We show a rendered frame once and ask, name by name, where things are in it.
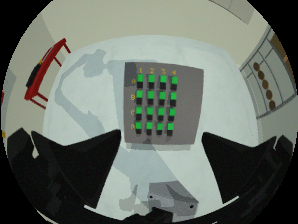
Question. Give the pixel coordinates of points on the grey switch panel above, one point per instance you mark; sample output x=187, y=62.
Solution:
x=162, y=103

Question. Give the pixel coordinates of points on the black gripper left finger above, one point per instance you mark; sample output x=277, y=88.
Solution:
x=84, y=165

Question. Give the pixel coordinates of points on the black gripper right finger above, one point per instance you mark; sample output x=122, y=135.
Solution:
x=233, y=163

